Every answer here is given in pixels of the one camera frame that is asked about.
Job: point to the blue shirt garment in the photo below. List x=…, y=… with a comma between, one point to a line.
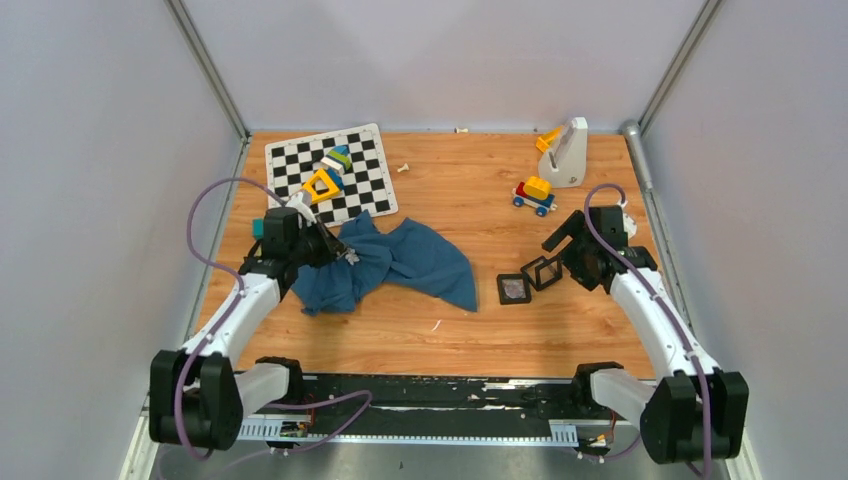
x=411, y=255

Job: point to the white wedge stand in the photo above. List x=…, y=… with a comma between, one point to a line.
x=564, y=164

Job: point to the black white checkerboard sheet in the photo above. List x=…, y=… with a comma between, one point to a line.
x=367, y=187

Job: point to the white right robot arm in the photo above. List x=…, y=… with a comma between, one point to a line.
x=696, y=410

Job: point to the round metal brooch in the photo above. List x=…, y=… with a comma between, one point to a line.
x=514, y=288

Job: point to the stacked colour blocks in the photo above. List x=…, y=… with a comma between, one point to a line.
x=337, y=163

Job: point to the yellow triangle frame toy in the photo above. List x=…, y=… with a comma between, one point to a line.
x=323, y=185

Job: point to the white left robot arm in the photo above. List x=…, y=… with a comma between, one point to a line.
x=196, y=397

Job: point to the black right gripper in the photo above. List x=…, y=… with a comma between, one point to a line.
x=573, y=228

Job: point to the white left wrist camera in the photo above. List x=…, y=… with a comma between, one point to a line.
x=301, y=201

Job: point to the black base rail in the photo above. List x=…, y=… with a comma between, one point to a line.
x=441, y=410

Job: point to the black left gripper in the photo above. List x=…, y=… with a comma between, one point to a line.
x=333, y=249

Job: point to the yellow plastic piece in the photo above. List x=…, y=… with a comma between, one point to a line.
x=544, y=141

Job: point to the sparkly silver star brooch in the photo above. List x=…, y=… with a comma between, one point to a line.
x=351, y=257

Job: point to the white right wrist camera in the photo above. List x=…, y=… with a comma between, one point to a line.
x=630, y=225

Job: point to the teal block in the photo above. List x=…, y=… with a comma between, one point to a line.
x=257, y=228

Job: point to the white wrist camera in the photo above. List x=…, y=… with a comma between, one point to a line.
x=301, y=201
x=630, y=225

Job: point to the colourful toy train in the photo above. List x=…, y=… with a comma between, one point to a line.
x=535, y=193

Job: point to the black wire cube frame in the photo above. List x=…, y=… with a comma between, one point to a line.
x=542, y=272

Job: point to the black square frame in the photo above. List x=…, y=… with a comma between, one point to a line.
x=503, y=299

